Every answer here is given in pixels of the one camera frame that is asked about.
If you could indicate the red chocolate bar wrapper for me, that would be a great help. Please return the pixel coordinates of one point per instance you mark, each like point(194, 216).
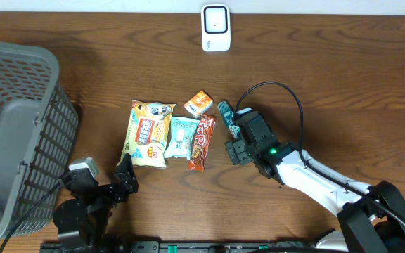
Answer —
point(201, 142)

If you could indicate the yellow snack bag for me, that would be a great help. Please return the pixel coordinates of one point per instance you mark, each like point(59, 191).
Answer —
point(147, 133)

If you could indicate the white barcode scanner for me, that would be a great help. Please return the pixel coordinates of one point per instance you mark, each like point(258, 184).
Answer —
point(216, 27)

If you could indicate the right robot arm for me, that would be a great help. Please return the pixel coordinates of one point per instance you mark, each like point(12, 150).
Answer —
point(372, 218)

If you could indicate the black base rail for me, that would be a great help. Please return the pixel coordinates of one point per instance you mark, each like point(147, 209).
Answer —
point(146, 246)

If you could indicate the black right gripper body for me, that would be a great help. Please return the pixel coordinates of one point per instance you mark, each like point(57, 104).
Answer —
point(242, 152)

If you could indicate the teal snack packet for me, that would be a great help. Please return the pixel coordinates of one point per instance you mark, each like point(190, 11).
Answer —
point(183, 130)

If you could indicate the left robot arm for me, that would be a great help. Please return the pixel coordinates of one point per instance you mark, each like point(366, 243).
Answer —
point(82, 220)

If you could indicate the grey plastic basket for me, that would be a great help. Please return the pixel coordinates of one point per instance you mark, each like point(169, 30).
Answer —
point(38, 126)

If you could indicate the small orange box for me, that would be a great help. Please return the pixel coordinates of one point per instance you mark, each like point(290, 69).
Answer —
point(198, 104)

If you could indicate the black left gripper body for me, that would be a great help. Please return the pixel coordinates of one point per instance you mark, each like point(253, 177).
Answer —
point(110, 193)

